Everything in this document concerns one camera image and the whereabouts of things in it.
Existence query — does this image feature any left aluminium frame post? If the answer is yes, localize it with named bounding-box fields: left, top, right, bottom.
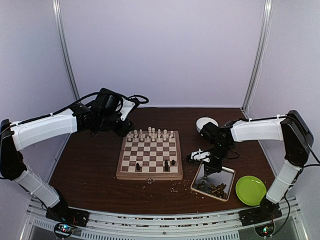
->
left=52, top=0, right=80, bottom=100

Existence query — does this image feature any aluminium frame post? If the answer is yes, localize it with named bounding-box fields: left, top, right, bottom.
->
left=52, top=0, right=80, bottom=100
left=241, top=0, right=274, bottom=116

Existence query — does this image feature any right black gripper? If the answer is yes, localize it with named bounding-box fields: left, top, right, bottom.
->
left=204, top=142, right=232, bottom=176

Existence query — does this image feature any right aluminium frame post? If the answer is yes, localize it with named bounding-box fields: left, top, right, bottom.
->
left=241, top=0, right=274, bottom=116

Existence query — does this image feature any metal tray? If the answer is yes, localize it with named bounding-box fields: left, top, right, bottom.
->
left=190, top=163, right=236, bottom=202

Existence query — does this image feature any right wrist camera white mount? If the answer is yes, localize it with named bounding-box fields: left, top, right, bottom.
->
left=186, top=148, right=211, bottom=163

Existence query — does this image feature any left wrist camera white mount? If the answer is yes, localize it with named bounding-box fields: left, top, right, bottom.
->
left=119, top=99, right=137, bottom=122

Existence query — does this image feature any white ceramic bowl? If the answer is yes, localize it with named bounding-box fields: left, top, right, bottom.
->
left=195, top=117, right=219, bottom=133

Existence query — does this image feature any green plate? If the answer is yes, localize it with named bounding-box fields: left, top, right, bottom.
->
left=235, top=175, right=267, bottom=207

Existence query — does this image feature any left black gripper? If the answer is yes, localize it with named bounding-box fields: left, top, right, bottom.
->
left=98, top=112, right=135, bottom=137

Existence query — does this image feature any pile of dark chess pieces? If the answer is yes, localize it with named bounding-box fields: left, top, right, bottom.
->
left=209, top=183, right=228, bottom=199

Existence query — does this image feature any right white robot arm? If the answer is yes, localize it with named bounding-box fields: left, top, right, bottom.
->
left=192, top=110, right=314, bottom=221

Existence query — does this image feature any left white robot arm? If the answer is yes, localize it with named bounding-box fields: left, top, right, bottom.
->
left=0, top=88, right=141, bottom=222

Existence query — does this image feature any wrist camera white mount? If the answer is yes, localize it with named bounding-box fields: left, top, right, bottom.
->
left=186, top=148, right=211, bottom=163
left=119, top=99, right=137, bottom=122

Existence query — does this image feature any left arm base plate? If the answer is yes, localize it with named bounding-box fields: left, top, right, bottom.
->
left=45, top=208, right=90, bottom=227

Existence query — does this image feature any wooden chess board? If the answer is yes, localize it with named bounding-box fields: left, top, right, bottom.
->
left=116, top=131, right=183, bottom=181

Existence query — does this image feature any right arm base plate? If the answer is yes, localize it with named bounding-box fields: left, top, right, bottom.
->
left=238, top=206, right=283, bottom=227

